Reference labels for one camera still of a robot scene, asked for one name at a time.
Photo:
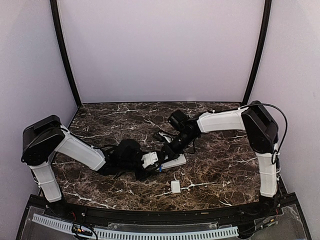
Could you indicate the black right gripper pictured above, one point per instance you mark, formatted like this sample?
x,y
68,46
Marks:
x,y
171,153

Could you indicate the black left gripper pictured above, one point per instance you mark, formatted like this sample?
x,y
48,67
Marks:
x,y
144,175

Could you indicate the white remote control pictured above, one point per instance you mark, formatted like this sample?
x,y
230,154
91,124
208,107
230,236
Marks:
x,y
181,160

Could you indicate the white battery cover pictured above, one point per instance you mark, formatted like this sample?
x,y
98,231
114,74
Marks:
x,y
175,186

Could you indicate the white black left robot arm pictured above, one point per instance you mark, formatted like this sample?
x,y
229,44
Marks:
x,y
48,136

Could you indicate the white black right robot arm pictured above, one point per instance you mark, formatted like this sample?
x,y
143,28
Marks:
x,y
260,127

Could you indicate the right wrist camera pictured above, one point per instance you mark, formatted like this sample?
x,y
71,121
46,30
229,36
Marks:
x,y
162,137

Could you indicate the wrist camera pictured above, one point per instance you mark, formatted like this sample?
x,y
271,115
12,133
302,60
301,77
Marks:
x,y
162,137
149,159

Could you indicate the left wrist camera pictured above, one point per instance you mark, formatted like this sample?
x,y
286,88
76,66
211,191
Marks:
x,y
149,159

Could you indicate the black front rail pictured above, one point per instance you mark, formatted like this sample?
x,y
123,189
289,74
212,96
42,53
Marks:
x,y
241,215

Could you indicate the white slotted cable duct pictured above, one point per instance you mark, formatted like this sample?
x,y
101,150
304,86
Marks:
x,y
121,231

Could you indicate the black right corner frame post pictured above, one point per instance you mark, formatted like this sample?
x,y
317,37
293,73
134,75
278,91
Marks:
x,y
259,51

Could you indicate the black corner frame post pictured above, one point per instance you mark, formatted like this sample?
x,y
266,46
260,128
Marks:
x,y
259,51
63,52

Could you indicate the black left corner frame post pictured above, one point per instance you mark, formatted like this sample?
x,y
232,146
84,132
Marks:
x,y
63,52

